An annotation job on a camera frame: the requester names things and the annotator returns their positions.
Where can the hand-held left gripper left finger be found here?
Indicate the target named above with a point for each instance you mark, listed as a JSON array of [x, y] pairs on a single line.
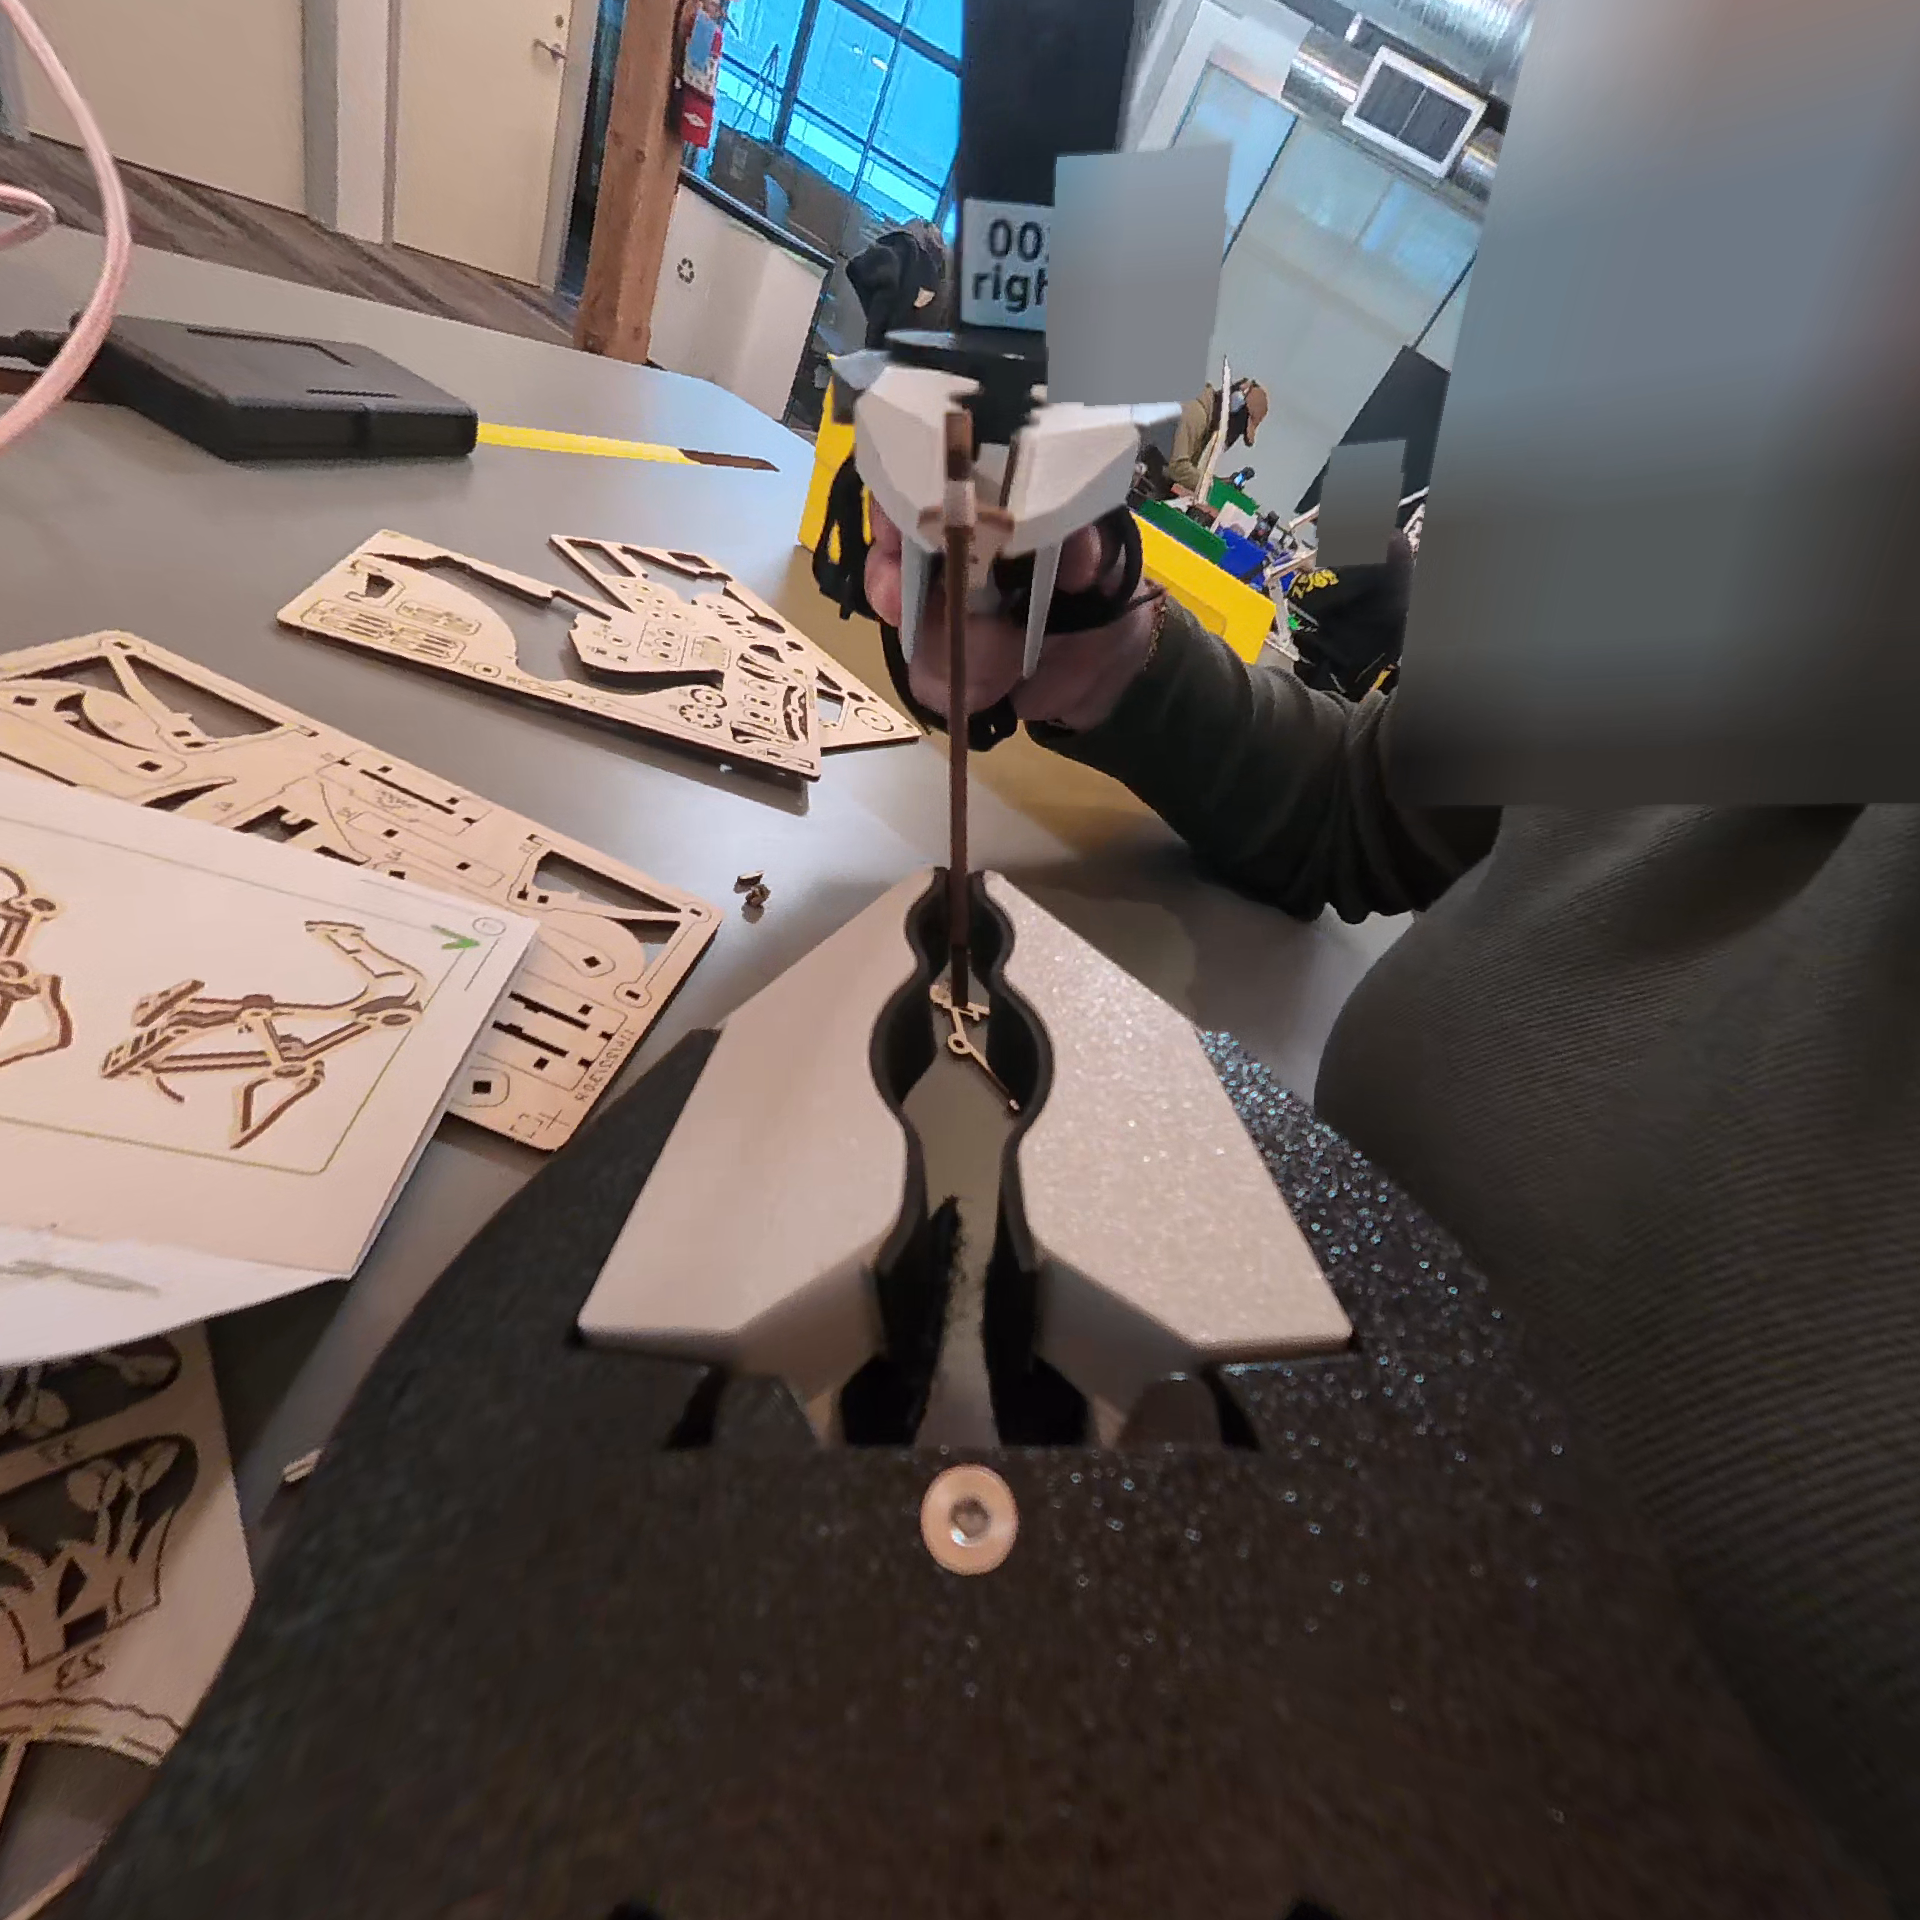
[[764, 1201]]

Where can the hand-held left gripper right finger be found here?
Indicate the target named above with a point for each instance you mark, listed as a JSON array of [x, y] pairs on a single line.
[[1172, 1201]]

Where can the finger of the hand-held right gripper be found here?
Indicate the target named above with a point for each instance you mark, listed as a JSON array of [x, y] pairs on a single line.
[[1079, 465], [909, 450]]

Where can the thin wooden parts sheet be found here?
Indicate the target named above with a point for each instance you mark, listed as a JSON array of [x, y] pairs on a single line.
[[956, 721]]

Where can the white instruction booklet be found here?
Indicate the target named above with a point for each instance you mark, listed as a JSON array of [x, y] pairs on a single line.
[[225, 1201]]

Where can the person's right forearm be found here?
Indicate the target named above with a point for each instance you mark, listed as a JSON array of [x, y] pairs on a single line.
[[1276, 764]]

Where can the large wooden parts sheet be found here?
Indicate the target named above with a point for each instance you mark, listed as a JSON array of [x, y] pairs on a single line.
[[629, 931]]

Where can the wooden parts sheet with wheel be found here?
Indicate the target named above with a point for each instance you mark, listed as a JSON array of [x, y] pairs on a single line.
[[211, 1575]]

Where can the person's right hand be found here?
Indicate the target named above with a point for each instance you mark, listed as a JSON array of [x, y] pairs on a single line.
[[915, 600]]

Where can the yellow plastic bin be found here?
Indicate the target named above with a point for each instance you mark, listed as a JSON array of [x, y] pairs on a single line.
[[1215, 600]]

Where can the white waste bin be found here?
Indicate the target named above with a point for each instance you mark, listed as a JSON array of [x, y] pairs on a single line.
[[734, 299]]

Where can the yellow flat strip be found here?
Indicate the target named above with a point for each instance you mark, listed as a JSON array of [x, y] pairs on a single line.
[[599, 443]]

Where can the red fire extinguisher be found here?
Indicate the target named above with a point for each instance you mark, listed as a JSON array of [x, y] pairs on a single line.
[[695, 106]]

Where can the white ceiling vent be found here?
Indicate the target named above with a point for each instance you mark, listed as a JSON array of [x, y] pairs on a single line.
[[1411, 106]]

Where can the flat black case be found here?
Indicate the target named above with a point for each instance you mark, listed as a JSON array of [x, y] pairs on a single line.
[[300, 404]]

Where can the wooden post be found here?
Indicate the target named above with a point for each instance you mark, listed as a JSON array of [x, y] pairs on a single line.
[[629, 182]]

